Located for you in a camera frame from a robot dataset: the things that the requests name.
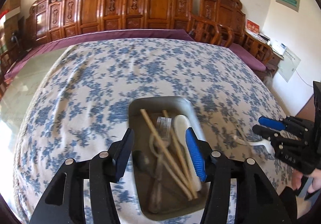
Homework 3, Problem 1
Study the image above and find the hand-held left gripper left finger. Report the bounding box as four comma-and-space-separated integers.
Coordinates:
29, 127, 134, 224

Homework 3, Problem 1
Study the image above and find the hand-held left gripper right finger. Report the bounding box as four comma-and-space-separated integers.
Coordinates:
185, 127, 293, 224

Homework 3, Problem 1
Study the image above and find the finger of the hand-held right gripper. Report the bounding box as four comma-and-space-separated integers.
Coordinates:
252, 125, 305, 151
258, 115, 314, 134

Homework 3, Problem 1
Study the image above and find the white soup spoon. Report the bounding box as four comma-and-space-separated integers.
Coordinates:
233, 134, 275, 155

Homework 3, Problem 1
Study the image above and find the silver fork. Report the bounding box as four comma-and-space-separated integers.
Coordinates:
149, 117, 173, 214
234, 124, 254, 148

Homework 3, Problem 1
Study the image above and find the long white plastic spoon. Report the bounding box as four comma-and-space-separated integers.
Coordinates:
174, 114, 203, 192

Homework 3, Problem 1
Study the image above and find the grey tray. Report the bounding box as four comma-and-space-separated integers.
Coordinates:
128, 97, 213, 222

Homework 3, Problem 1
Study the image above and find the person's right hand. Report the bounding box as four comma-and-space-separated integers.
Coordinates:
291, 167, 321, 194

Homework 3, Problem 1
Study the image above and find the brown board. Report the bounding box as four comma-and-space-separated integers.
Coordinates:
296, 98, 316, 124

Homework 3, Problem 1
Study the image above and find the grey fluffy object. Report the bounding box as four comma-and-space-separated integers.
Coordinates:
263, 71, 274, 87

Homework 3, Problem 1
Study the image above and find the short purple cushion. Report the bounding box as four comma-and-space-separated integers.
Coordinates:
228, 43, 267, 72

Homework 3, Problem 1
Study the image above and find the wooden side table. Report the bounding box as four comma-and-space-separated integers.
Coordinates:
242, 31, 284, 74

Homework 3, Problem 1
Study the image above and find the white box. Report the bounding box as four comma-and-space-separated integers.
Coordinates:
272, 40, 287, 54

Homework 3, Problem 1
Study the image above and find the blue floral tablecloth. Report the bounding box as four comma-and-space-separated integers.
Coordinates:
12, 37, 295, 224

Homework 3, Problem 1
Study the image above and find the red box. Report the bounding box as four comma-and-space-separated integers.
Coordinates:
246, 19, 260, 34

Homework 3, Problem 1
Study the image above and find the wooden armchair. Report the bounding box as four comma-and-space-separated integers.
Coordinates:
190, 15, 235, 48

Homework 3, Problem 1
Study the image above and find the short carved wooden bench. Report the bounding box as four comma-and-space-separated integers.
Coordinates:
199, 0, 247, 42

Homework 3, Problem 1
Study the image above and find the long purple cushion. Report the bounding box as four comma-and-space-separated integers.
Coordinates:
5, 29, 195, 81

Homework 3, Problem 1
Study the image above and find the long carved wooden bench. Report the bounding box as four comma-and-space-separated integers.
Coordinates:
25, 0, 195, 42

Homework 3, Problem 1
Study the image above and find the cardboard box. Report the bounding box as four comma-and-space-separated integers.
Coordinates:
4, 0, 22, 17

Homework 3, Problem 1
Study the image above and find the white cable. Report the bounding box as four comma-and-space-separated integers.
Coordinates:
295, 70, 314, 87

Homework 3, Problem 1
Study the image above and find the white wall panel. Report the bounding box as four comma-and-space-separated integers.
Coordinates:
278, 49, 301, 82

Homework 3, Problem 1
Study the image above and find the green wall sign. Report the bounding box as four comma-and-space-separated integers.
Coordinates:
276, 0, 301, 13

